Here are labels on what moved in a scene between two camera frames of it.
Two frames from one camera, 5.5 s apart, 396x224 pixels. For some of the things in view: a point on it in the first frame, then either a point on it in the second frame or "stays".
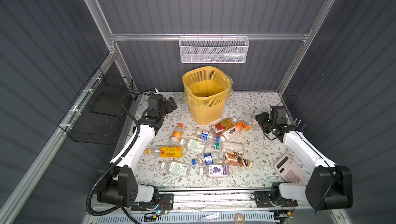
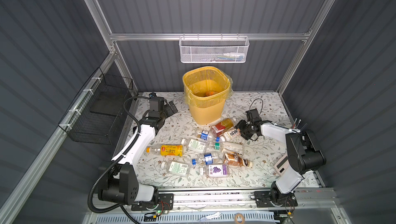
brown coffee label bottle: x=236 y=159 stays
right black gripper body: x=264 y=120 -> x=245 y=129
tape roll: x=235 y=218 stays
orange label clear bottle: x=176 y=137 -> x=210 y=93
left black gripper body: x=166 y=108 stays
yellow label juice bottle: x=166 y=152 stays
